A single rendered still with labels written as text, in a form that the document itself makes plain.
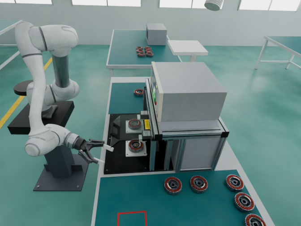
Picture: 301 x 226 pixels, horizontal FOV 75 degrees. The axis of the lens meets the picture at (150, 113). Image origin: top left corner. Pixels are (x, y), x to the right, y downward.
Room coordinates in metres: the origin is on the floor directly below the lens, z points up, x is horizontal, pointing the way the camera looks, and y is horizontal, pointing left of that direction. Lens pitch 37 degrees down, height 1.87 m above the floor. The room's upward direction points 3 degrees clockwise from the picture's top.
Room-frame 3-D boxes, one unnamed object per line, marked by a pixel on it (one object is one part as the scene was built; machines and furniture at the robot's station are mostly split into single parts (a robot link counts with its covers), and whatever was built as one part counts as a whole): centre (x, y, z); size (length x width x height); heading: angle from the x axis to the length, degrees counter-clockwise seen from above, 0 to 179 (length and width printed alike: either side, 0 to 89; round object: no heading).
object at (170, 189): (0.72, -0.16, 0.77); 0.11 x 0.11 x 0.04
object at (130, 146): (1.01, 0.10, 0.80); 0.11 x 0.11 x 0.04
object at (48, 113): (1.30, 0.92, 0.85); 0.22 x 0.18 x 0.06; 4
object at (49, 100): (1.33, 0.91, 0.99); 0.18 x 0.16 x 0.22; 125
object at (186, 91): (1.16, -0.21, 1.22); 0.44 x 0.39 x 0.20; 7
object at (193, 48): (2.10, -0.35, 0.98); 0.37 x 0.35 x 0.46; 7
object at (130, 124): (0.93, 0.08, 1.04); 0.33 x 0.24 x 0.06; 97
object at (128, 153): (1.01, 0.10, 0.78); 0.15 x 0.15 x 0.01; 7
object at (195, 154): (0.86, -0.33, 0.91); 0.28 x 0.03 x 0.32; 97
